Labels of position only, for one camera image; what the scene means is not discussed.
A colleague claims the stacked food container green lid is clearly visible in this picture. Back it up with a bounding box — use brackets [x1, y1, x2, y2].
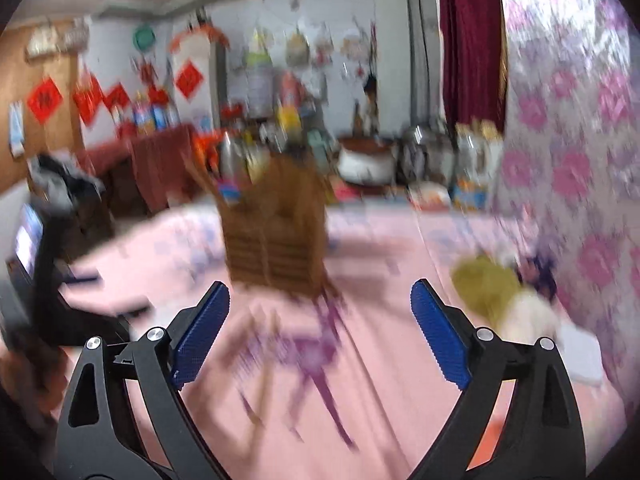
[245, 42, 276, 118]

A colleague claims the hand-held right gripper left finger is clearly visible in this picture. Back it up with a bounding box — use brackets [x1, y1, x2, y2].
[52, 281, 232, 480]

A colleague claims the floral plastic wall sheet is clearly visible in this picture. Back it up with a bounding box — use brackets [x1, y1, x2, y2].
[492, 0, 640, 391]

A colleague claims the electric pressure cooker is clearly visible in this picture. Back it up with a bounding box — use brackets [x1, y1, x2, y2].
[400, 122, 458, 186]

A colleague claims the red hanging plastic bag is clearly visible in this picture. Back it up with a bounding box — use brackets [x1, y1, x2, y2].
[72, 72, 106, 128]

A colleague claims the purple cloth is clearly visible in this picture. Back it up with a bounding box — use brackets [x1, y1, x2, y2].
[520, 255, 558, 301]

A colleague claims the olive and white plush sock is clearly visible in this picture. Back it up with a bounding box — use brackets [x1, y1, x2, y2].
[450, 255, 566, 346]

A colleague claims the pink thermos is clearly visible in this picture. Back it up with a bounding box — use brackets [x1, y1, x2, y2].
[280, 72, 301, 106]

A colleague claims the orange cloth cover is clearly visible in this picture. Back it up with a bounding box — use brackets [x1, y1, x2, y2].
[167, 27, 231, 53]

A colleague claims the beige hanging pouch with heart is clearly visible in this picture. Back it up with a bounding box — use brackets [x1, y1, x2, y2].
[285, 30, 313, 68]

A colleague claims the dark sauce bottle yellow cap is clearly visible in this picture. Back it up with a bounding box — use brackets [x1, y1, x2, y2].
[275, 100, 306, 151]

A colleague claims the white and blue wall calendar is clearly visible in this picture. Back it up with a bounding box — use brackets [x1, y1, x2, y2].
[9, 100, 26, 158]

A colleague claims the woven hanging handbag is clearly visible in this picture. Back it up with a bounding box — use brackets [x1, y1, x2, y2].
[27, 25, 61, 56]
[60, 17, 91, 51]

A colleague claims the wooden chopstick holder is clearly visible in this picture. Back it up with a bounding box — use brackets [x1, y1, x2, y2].
[187, 152, 333, 297]

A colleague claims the dark red curtain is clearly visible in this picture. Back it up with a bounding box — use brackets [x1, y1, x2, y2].
[436, 0, 508, 133]

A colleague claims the red diamond paper poster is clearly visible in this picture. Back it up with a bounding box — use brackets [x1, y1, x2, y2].
[173, 60, 207, 101]
[102, 82, 132, 111]
[26, 77, 64, 123]

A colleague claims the table with red cloth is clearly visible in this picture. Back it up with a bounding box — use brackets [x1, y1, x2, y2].
[82, 125, 201, 216]

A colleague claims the orange gift box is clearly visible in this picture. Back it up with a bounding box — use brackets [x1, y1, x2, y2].
[195, 132, 221, 171]

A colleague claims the red and white bowl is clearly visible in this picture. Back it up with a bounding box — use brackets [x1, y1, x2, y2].
[407, 182, 453, 211]

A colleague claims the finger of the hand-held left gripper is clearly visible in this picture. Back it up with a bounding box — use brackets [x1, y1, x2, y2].
[12, 200, 68, 286]

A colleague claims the stainless steel electric kettle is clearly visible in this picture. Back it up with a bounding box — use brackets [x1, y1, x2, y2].
[215, 130, 251, 181]

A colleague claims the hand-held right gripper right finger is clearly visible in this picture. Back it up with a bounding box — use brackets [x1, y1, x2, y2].
[407, 279, 587, 480]

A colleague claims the white refrigerator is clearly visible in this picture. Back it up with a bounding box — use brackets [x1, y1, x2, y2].
[172, 30, 226, 131]

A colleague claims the grey jacket pile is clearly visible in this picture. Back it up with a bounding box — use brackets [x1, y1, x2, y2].
[27, 155, 103, 211]

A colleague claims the brown wooden wall board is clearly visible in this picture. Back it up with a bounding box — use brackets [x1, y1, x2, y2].
[0, 22, 86, 171]

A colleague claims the clear plastic oil bottle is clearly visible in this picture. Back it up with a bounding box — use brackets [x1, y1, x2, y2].
[452, 122, 493, 211]

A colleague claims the group of wooden chopsticks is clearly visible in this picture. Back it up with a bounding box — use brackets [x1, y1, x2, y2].
[187, 157, 283, 428]

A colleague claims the yellow cooking oil bottle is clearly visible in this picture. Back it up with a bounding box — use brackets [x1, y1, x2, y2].
[132, 92, 156, 133]

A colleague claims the pink deer-printed bedsheet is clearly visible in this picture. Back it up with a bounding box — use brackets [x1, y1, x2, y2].
[50, 200, 626, 480]

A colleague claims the copper frying pan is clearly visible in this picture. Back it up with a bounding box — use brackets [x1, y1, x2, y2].
[340, 135, 396, 153]

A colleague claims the green plastic basin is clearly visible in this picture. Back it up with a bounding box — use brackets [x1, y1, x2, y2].
[132, 24, 157, 51]

